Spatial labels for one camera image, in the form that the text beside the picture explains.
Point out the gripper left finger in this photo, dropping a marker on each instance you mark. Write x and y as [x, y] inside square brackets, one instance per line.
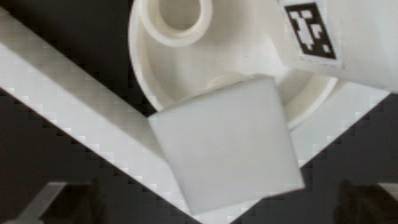
[66, 204]

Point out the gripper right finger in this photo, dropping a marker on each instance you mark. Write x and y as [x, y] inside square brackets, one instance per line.
[366, 204]

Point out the white round stool seat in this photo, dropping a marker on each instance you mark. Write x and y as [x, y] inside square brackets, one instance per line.
[201, 47]

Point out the white U-shaped fence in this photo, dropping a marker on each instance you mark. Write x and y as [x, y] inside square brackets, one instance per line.
[57, 90]

